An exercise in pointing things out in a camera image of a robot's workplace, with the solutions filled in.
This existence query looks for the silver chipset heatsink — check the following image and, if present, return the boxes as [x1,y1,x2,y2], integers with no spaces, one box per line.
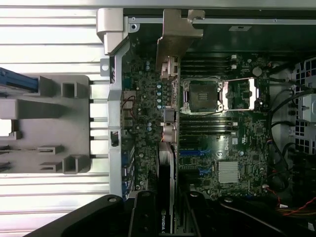
[218,161,240,184]

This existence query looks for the open black PC case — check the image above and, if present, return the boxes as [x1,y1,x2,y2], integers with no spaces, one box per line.
[95,5,316,237]

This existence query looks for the blue expansion slot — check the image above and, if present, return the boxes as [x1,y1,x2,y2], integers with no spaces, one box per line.
[179,150,201,158]

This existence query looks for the green motherboard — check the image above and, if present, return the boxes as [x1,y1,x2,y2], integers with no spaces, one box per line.
[120,32,272,198]

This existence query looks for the CPU socket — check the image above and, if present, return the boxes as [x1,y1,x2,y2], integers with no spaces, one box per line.
[181,79,224,115]

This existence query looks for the grey parts rack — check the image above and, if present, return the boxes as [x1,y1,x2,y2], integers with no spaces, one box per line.
[0,75,91,175]

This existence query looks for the metal socket cover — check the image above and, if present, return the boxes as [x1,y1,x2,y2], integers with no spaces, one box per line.
[219,77,260,112]

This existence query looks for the perforated metal drive cage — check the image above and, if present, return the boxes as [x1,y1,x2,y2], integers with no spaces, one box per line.
[287,56,316,154]

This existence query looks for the hard disk in blue caddy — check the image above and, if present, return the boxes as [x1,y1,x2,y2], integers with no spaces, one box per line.
[0,68,39,96]

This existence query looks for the red wire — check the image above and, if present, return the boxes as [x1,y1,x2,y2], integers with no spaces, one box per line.
[277,196,316,217]

